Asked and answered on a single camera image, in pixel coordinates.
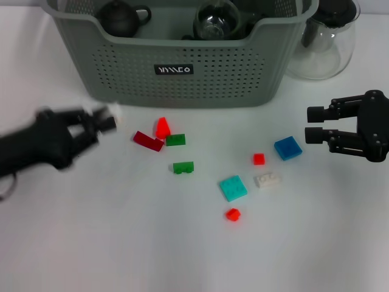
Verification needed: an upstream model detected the grey-green perforated storage bin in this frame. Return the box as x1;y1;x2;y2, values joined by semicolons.
41;0;318;109

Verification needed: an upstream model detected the small orange-red sloped brick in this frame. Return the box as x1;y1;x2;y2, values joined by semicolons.
225;207;241;222

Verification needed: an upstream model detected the small white toy brick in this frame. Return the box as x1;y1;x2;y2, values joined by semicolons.
91;102;124;124

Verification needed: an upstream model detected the orange-red slope brick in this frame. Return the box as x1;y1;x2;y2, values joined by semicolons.
155;117;171;139

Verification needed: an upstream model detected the blue square brick plate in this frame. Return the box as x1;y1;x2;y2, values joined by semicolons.
273;136;303;161

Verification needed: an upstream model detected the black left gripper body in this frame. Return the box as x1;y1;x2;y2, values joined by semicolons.
0;108;101;177

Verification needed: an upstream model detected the green toy brick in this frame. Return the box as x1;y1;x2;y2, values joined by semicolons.
165;133;187;147
172;161;195;175

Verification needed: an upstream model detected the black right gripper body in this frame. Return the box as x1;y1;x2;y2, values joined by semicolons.
355;89;389;164

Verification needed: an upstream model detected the wide white toy brick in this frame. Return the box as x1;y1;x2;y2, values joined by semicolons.
254;173;281;189

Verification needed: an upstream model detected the dark red toy brick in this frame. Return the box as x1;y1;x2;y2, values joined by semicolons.
133;130;165;153

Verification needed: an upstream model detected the thin dark left arm cable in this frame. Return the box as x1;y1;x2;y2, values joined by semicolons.
0;175;18;201

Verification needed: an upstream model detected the dark clay teapot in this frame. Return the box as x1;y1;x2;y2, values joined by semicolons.
98;0;152;38

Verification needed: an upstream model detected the glass carafe with black lid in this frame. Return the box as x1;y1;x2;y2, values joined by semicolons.
285;0;361;80

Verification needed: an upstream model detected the teal square brick plate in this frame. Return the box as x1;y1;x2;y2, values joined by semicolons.
218;175;249;203

